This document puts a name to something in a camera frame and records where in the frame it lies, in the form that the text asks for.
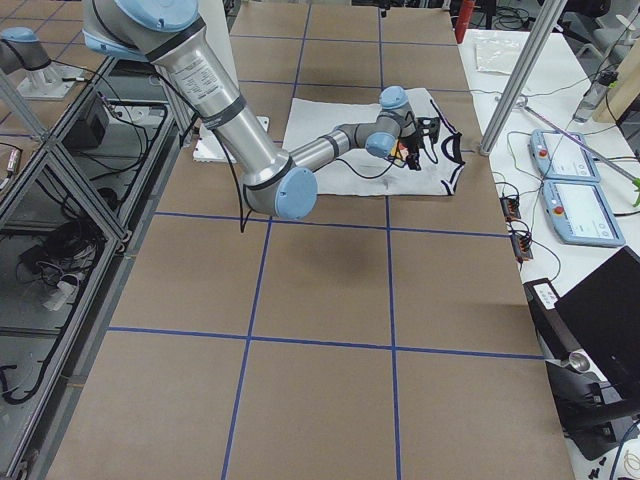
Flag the upper teach pendant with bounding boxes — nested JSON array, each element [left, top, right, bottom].
[[529, 129, 601, 183]]

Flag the red fire extinguisher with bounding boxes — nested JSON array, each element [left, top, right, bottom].
[[454, 0, 476, 44]]

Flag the black stand with metal cup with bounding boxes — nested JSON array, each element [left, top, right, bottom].
[[523, 278, 639, 460]]

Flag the black power adapter box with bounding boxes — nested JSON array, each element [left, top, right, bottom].
[[63, 99, 109, 149]]

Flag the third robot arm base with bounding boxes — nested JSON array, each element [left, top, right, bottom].
[[1, 27, 85, 100]]

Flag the clear plastic bag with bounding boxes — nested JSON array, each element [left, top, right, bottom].
[[475, 39, 521, 75]]

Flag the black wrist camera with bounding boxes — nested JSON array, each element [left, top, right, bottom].
[[405, 147, 421, 171]]

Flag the lower teach pendant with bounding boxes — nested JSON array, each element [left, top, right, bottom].
[[542, 179, 625, 248]]

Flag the aluminium frame glass cabinet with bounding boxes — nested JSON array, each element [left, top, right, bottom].
[[1, 60, 181, 479]]

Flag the lower small circuit board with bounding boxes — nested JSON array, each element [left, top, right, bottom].
[[510, 233, 533, 264]]

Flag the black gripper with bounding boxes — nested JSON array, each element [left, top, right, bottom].
[[415, 117, 441, 141]]

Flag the upper small circuit board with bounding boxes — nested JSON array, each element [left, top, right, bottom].
[[499, 196, 521, 222]]

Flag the grey cartoon print t-shirt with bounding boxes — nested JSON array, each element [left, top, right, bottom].
[[283, 98, 464, 196]]

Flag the aluminium frame post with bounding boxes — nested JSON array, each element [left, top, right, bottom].
[[479, 0, 567, 156]]

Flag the teach pendant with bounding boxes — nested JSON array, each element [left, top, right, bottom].
[[542, 179, 625, 248], [529, 129, 601, 183]]

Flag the tangled cables under glass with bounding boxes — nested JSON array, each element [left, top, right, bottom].
[[14, 219, 109, 311]]

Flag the small circuit board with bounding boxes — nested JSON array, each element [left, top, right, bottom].
[[510, 233, 533, 264], [499, 196, 521, 222]]

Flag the black laptop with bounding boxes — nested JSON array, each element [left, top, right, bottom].
[[556, 246, 639, 398]]

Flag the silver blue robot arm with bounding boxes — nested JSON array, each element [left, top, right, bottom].
[[83, 0, 424, 220]]

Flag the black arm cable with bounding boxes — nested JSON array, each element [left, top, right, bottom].
[[219, 112, 436, 234]]

